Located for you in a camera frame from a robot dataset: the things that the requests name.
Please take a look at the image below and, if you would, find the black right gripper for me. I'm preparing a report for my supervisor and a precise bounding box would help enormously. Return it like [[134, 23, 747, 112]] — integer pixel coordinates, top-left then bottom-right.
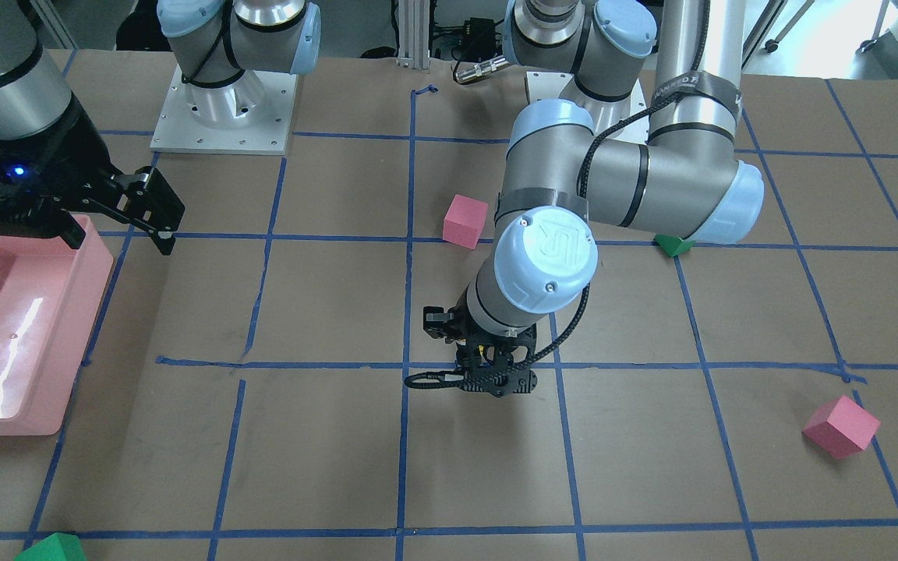
[[0, 101, 185, 256]]

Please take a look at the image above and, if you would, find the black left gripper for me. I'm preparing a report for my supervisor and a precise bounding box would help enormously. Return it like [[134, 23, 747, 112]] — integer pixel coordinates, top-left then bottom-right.
[[424, 305, 538, 397]]

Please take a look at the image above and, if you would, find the green cube near arm base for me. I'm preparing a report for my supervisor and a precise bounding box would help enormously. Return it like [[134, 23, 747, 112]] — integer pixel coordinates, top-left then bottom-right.
[[653, 235, 695, 258]]

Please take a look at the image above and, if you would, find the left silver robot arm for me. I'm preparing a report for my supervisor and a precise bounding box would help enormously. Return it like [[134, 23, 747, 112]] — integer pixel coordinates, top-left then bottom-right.
[[404, 1, 764, 397]]

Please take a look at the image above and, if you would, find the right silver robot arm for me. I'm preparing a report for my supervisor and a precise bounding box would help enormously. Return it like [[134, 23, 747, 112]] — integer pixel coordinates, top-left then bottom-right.
[[0, 1, 185, 255]]

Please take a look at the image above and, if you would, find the pink cube near center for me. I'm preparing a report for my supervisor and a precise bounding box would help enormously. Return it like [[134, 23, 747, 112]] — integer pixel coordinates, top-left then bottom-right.
[[441, 194, 488, 251]]

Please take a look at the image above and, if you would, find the pink cube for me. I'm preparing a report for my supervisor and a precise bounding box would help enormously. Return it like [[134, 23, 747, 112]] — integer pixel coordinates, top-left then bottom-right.
[[441, 194, 488, 251], [802, 397, 882, 460]]

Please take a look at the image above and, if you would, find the pink plastic bin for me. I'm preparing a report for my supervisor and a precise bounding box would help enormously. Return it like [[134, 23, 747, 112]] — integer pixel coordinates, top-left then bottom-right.
[[0, 214, 114, 436]]

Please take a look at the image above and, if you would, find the green cube near bin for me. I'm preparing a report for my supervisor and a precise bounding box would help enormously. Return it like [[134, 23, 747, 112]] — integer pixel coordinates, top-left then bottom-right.
[[14, 532, 88, 561]]

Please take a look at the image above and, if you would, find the pink cube far side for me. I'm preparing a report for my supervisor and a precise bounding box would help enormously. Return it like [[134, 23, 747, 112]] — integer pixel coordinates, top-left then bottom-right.
[[802, 397, 882, 460]]

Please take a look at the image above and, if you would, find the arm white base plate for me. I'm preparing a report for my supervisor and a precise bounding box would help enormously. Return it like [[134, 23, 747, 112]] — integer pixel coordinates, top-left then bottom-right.
[[526, 71, 646, 132], [150, 69, 299, 156]]

